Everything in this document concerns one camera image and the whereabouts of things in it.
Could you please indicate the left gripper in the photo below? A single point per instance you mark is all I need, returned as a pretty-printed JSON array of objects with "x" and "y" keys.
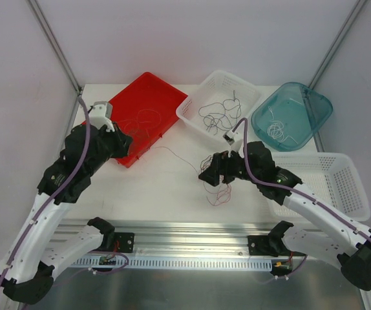
[{"x": 116, "y": 142}]

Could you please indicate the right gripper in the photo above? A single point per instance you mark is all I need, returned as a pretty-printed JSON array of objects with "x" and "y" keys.
[{"x": 220, "y": 166}]

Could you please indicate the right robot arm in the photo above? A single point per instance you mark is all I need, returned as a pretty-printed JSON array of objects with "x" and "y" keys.
[{"x": 346, "y": 244}]

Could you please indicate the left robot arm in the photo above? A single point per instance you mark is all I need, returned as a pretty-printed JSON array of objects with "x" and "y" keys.
[{"x": 28, "y": 270}]

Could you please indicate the red plastic tray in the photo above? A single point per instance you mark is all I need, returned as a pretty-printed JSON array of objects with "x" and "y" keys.
[{"x": 145, "y": 109}]

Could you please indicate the white perforated basket, centre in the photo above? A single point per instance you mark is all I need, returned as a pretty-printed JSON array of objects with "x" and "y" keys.
[{"x": 217, "y": 104}]

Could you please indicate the white perforated basket, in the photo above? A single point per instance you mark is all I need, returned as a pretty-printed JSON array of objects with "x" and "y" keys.
[
  {"x": 217, "y": 104},
  {"x": 331, "y": 176}
]

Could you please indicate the teal translucent plastic bin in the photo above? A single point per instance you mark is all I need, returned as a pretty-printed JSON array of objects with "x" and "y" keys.
[{"x": 289, "y": 118}]

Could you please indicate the white perforated basket, right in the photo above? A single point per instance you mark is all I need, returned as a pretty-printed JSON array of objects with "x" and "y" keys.
[{"x": 331, "y": 176}]

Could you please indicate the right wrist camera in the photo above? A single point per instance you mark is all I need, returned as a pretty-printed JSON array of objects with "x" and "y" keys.
[{"x": 235, "y": 141}]

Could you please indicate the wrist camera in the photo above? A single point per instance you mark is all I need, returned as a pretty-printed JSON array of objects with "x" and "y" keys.
[
  {"x": 235, "y": 141},
  {"x": 100, "y": 115}
]

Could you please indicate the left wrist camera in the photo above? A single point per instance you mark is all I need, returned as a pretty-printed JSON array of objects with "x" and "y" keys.
[{"x": 100, "y": 115}]

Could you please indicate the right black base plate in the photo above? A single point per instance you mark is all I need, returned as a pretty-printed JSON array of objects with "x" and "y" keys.
[{"x": 264, "y": 245}]

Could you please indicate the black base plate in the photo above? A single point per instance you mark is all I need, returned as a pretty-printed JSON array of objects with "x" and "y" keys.
[
  {"x": 264, "y": 245},
  {"x": 118, "y": 242}
]

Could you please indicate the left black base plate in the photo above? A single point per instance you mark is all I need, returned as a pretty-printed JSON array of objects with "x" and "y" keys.
[{"x": 118, "y": 242}]

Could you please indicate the aluminium mounting rail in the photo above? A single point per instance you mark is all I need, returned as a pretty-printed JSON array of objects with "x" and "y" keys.
[{"x": 175, "y": 239}]

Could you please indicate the white slotted cable duct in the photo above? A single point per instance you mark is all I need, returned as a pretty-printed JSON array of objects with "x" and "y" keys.
[{"x": 175, "y": 263}]

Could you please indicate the left aluminium frame post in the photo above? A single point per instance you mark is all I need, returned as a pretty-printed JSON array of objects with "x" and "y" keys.
[{"x": 46, "y": 28}]

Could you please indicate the aluminium frame post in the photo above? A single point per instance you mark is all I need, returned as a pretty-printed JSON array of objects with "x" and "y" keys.
[
  {"x": 46, "y": 28},
  {"x": 339, "y": 39}
]

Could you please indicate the right aluminium frame post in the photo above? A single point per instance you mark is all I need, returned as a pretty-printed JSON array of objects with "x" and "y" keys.
[{"x": 339, "y": 39}]

